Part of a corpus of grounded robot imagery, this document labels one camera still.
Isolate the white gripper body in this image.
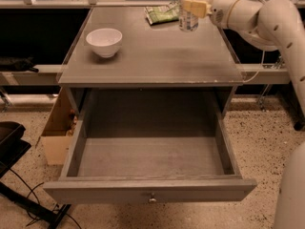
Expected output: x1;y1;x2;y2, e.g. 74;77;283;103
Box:
210;0;240;29

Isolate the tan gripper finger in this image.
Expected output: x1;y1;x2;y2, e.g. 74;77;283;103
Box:
182;0;212;18

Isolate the blue label plastic bottle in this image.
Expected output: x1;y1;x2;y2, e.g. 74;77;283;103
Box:
179;0;198;32

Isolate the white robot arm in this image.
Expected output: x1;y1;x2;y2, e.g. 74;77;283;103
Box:
180;0;305;229

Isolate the grey open drawer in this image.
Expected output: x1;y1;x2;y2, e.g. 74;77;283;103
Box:
44;90;256;204

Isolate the metal drawer knob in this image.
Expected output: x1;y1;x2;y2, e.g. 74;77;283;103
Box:
148;193;157;203

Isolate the green snack bag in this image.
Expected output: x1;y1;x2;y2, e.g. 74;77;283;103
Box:
144;1;179;25

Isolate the grey cabinet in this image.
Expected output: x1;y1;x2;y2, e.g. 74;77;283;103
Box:
58;7;242;113

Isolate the white ceramic bowl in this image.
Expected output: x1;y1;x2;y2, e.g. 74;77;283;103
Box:
86;28;123;58

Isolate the cardboard box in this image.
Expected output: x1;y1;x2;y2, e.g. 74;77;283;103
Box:
41;89;75;165

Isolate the black cloth on shelf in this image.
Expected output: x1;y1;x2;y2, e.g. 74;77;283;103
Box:
0;56;39;73

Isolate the black stand base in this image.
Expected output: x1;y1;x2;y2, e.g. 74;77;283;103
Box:
0;121;72;229

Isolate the white cable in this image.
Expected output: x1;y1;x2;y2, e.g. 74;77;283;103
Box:
243;50;266;83

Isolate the black floor cable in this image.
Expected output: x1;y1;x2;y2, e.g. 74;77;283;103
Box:
9;168;83;229

